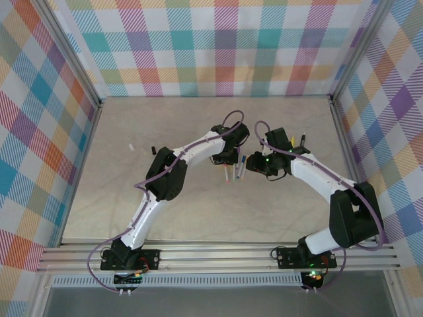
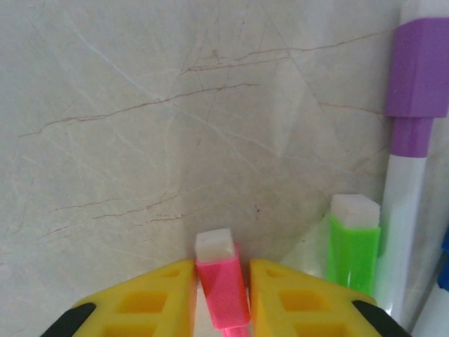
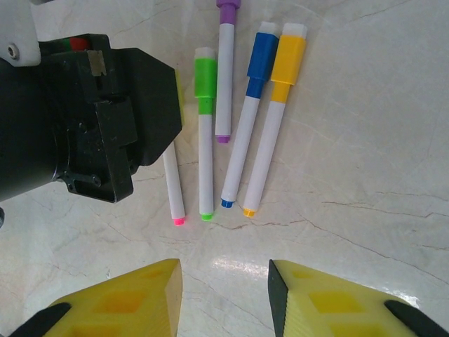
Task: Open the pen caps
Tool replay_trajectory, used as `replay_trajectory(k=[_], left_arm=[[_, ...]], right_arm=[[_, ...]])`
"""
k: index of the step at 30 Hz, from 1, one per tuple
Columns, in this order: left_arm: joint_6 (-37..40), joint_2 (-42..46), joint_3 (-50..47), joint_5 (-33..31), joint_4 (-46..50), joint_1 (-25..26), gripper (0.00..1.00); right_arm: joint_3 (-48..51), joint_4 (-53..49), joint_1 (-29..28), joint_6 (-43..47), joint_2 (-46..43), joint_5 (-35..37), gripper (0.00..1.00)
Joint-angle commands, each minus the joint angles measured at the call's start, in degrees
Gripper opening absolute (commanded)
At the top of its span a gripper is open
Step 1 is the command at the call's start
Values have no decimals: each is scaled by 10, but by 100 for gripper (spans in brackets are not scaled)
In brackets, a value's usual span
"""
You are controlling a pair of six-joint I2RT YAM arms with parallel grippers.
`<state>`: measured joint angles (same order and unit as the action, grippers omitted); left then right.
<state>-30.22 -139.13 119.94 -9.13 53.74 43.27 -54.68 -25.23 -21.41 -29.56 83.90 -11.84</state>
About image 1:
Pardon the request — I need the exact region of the thin white pen blue cap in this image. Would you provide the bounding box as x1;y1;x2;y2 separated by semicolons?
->
236;155;247;181

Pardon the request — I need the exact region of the black connector box green light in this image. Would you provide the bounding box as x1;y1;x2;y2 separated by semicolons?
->
300;269;327;291

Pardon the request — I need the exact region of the grey metal plate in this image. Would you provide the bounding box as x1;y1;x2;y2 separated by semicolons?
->
42;286;397;317

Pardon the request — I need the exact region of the thin black right gripper cable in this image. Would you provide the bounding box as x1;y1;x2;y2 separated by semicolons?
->
266;168;289;182

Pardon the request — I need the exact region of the aluminium side rail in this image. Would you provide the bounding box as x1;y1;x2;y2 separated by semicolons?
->
328;95;379;245

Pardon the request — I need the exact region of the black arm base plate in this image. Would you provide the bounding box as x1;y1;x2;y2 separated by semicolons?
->
100;248;162;273
276;247;338;270

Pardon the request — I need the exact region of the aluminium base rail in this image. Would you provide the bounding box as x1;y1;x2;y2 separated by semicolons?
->
35;242;401;275

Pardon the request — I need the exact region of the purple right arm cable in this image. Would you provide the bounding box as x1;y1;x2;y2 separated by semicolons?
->
254;120;386;293

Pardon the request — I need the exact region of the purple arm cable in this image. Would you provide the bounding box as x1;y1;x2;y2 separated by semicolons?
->
86;110;246;295
254;120;386;293

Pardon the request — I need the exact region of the grey slotted cable duct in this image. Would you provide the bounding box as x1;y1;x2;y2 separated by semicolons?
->
52;275;304;289

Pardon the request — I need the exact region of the aluminium frame post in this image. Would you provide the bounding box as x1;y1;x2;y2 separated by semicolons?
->
328;0;396;103
36;0;105;112

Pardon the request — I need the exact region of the black connector box with wires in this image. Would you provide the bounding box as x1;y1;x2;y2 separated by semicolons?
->
114;272;143;297

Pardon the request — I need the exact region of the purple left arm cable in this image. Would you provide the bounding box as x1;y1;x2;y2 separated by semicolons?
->
86;110;246;295

